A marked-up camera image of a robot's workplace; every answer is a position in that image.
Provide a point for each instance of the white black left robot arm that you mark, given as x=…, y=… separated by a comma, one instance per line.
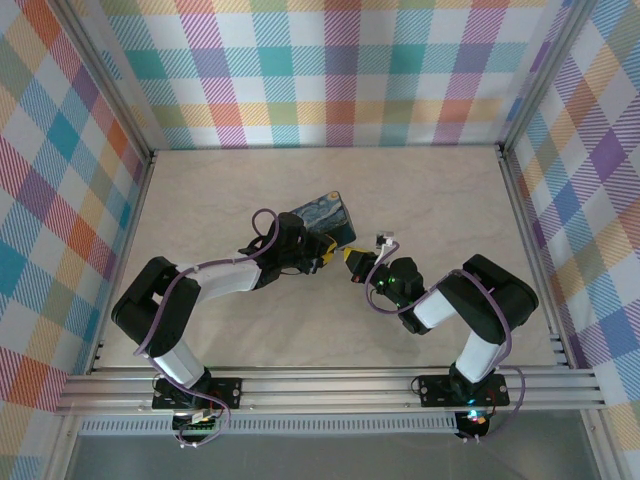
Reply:
x=225, y=277

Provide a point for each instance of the aluminium frame post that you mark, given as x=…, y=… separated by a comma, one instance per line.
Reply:
x=107, y=80
x=545, y=75

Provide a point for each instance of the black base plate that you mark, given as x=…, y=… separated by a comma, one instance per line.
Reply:
x=227, y=392
x=435, y=390

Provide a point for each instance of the aluminium table side rail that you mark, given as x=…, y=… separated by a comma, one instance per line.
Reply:
x=127, y=250
x=535, y=240

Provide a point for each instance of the left controller board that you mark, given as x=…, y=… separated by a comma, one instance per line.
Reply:
x=197, y=426

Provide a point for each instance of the starry night print box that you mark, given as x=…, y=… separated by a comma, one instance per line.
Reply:
x=327, y=212

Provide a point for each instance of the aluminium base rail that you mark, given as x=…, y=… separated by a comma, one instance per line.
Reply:
x=325, y=387

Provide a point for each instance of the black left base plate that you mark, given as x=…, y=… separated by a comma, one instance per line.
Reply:
x=227, y=392

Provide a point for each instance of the controller board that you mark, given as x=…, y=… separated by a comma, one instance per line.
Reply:
x=197, y=426
x=475, y=421

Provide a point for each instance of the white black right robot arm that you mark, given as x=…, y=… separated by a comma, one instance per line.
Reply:
x=480, y=360

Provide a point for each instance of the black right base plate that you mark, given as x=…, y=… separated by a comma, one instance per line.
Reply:
x=435, y=390

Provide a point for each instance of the right controller board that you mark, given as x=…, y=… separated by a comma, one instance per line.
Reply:
x=475, y=421

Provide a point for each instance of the grey metal shelf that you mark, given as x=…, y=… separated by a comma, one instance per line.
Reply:
x=325, y=457

